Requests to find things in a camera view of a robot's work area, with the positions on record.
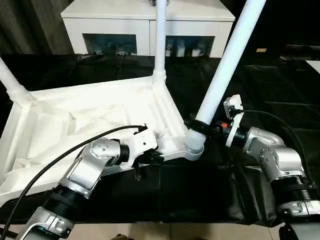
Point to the white plastic table leg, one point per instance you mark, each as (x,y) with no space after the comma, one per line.
(225,70)
(12,82)
(160,37)

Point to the white plastic table top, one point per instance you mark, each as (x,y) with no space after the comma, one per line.
(75,120)

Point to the white sideboard with glass doors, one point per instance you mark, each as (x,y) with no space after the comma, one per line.
(112,22)

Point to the grey curtain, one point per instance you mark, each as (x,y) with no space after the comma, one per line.
(30,25)

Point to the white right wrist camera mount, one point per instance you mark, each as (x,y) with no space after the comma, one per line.
(235,122)

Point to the black plastic cover mat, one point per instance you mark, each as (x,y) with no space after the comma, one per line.
(187,195)

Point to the white flat board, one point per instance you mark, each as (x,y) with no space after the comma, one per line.
(314,65)

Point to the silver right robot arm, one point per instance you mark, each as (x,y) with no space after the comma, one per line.
(275,155)

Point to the small tan box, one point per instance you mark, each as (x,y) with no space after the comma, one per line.
(261,50)

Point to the dark robot body part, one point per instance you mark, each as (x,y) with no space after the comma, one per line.
(122,237)

